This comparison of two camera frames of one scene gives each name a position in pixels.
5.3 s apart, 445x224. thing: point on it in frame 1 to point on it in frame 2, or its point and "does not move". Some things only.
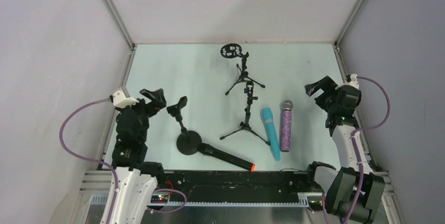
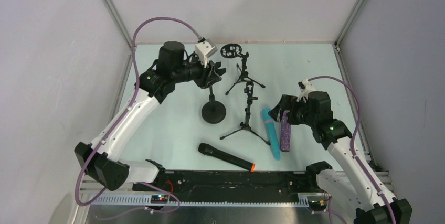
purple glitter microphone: (286, 126) does not move
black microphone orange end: (209, 150) does not move
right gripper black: (328, 93) to (289, 110)
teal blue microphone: (268, 119) does not move
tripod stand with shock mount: (232, 50) does not move
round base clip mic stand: (188, 141) to (213, 112)
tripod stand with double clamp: (249, 89) does not move
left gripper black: (146, 103) to (207, 76)
